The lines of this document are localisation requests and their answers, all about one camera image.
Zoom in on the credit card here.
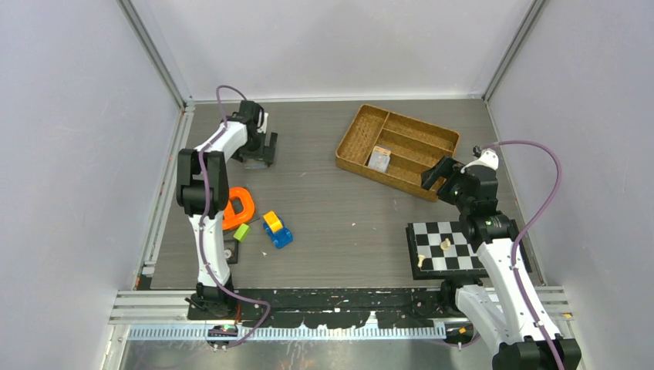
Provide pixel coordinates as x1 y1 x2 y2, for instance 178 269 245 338
367 145 392 173

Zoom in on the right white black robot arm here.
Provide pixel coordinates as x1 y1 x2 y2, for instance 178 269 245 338
421 150 582 369

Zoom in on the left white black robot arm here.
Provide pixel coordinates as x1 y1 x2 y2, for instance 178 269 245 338
176 99 277 320

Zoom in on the woven wicker divided tray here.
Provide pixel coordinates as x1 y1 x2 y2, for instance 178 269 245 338
335 104 460 202

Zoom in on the orange tape dispenser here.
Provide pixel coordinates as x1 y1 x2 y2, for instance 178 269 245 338
222 187 256 231

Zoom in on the wooden chess pawn upper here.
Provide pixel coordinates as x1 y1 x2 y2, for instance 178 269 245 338
440 238 451 251

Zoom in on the blue yellow toy car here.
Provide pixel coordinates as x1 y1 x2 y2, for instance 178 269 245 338
263 210 294 249

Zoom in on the black white chessboard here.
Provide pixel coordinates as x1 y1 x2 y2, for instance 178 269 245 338
405 219 532 281

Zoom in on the green block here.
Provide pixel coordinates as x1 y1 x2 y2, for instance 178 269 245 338
233 224 251 242

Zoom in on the small black square box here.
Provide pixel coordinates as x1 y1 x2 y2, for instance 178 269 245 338
224 239 239 264

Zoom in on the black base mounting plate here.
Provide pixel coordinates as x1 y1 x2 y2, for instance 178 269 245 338
185 288 465 329

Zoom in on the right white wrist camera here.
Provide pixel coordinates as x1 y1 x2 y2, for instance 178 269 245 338
469 149 500 171

